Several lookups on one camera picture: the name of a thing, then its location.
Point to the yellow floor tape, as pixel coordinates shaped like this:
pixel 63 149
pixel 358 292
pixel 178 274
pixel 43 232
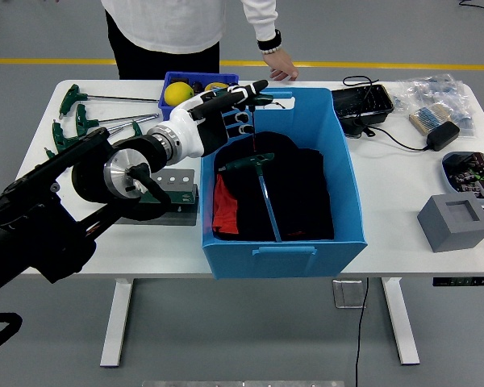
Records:
pixel 347 64

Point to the grey metal base plate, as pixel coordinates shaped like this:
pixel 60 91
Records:
pixel 181 217

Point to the small blue parts bin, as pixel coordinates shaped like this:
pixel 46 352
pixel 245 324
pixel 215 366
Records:
pixel 165 111

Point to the black wristband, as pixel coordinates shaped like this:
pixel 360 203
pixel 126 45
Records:
pixel 269 39

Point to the yellow lemon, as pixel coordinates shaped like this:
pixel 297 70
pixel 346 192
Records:
pixel 177 93

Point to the clear bags of blue parts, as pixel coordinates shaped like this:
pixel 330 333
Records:
pixel 435 90

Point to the yellow tape measure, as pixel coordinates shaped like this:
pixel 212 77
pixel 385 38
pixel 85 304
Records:
pixel 215 86

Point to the black power adapter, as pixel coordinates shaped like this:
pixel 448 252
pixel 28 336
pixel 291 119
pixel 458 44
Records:
pixel 443 136

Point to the metal floor plate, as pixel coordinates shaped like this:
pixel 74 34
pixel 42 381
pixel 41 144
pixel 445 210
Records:
pixel 347 294

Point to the electronic circuit boards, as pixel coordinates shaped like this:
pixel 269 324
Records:
pixel 468 173

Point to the person's left hand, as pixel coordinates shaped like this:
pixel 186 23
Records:
pixel 282 64

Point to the large blue plastic box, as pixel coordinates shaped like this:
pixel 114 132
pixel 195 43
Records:
pixel 282 266

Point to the grey cube block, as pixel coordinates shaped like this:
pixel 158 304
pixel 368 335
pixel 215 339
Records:
pixel 447 234

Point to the green metal hex key holder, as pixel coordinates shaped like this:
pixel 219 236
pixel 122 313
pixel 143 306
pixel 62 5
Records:
pixel 181 195

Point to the black plastic tray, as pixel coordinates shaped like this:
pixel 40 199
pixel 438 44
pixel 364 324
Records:
pixel 359 101

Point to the person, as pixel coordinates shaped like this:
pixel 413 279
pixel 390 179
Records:
pixel 169 28

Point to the black cloth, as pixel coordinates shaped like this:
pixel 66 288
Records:
pixel 298 193

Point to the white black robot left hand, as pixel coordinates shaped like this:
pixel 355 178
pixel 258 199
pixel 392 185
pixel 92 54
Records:
pixel 189 129

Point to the white table leg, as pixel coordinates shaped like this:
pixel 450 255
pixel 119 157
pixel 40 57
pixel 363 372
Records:
pixel 399 322
pixel 117 322

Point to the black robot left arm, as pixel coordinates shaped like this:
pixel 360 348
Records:
pixel 32 234

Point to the person's left forearm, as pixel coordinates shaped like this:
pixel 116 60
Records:
pixel 262 20

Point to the dark brown cylinder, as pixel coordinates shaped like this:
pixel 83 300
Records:
pixel 197 87

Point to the black table control panel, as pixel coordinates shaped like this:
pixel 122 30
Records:
pixel 464 281

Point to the tan resistor strip bundle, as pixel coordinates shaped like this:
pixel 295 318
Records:
pixel 427 117

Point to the red cloth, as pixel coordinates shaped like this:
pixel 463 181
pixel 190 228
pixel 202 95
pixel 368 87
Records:
pixel 226 209

